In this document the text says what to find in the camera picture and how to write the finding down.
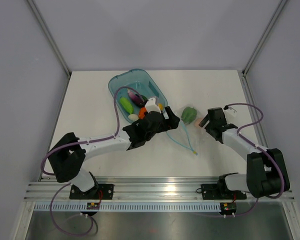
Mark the orange fake fruit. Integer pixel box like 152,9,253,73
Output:
138,107,148,120

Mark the cream fake garlic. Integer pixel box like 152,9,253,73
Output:
128,113,139,122

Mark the purple fake eggplant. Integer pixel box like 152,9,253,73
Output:
127,89,145,108

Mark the green fake bell pepper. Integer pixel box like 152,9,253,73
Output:
181,106,198,125

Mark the clear zip top bag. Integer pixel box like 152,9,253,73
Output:
166,104,205,155

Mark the light green fake vegetable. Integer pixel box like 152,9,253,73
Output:
119,97,134,115

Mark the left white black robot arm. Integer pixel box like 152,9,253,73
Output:
47,106,180,199

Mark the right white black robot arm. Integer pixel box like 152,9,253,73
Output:
199,107,291,199

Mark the teal transparent plastic bin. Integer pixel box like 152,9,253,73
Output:
108,68,168,123

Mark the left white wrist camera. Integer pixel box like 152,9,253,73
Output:
144,97,162,113

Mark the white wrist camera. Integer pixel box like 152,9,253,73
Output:
144,97,162,113
223,105,238,118

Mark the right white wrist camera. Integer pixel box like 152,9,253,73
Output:
223,105,238,118

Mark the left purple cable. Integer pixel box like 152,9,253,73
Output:
41,86,148,237

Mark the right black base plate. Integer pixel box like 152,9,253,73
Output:
200,183,247,200

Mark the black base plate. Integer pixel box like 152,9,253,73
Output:
200,183,247,200
69,183,114,200

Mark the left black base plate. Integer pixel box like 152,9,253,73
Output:
69,183,114,200

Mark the aluminium mounting rail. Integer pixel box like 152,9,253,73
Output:
23,176,296,203

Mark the left aluminium frame post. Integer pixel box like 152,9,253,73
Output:
25,0,72,79

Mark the aluminium frame post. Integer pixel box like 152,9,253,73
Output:
25,0,72,79
242,0,290,78

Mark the right aluminium frame post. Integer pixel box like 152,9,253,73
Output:
242,0,290,78

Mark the white slotted cable duct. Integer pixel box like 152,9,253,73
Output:
34,201,221,213

